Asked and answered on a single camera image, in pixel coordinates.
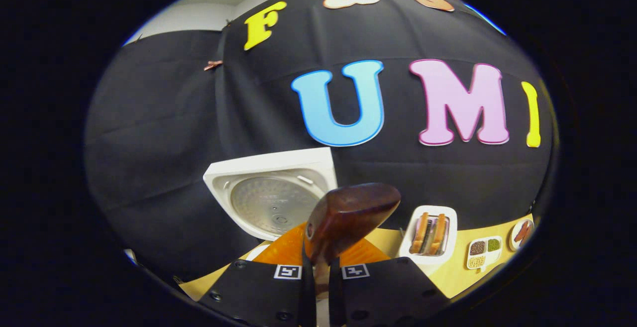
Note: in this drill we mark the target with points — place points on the white toaster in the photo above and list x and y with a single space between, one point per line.
404 247

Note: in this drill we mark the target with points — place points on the white divided grain dish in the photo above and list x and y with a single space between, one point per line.
485 255

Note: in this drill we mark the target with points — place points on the brown wooden spoon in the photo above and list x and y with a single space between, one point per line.
348 212

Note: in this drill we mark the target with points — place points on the white rice cooker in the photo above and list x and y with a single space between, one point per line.
268 165

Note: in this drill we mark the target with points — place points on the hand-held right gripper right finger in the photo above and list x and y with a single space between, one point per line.
388 294

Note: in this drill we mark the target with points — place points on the pink cloth clip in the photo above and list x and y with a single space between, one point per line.
213 65

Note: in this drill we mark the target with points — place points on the white round plate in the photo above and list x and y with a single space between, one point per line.
512 240

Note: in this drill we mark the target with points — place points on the red meat piece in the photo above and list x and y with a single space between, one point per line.
522 230
527 241

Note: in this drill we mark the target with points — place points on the black backdrop cloth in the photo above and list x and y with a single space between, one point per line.
164 143

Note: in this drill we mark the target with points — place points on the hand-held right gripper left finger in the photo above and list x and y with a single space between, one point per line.
259 294

